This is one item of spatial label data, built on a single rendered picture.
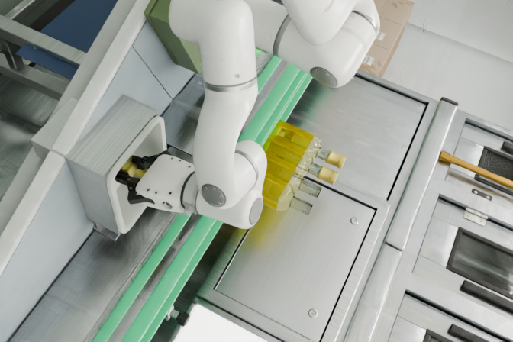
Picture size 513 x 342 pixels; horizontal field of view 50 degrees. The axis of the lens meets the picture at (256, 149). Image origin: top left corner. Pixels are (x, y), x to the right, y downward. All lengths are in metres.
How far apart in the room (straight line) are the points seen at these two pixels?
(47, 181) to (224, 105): 0.35
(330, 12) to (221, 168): 0.33
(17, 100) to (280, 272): 0.93
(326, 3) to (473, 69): 5.74
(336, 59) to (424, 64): 5.46
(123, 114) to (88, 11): 0.58
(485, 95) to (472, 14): 1.33
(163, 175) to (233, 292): 0.43
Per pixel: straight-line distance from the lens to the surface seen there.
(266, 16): 1.07
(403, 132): 1.76
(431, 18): 7.09
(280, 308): 1.36
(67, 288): 1.20
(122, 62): 1.05
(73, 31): 1.53
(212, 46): 0.82
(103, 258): 1.21
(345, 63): 1.03
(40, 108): 1.75
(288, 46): 1.06
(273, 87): 1.37
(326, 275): 1.41
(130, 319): 1.18
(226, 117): 0.84
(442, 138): 1.75
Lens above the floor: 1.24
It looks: 12 degrees down
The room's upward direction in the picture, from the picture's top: 115 degrees clockwise
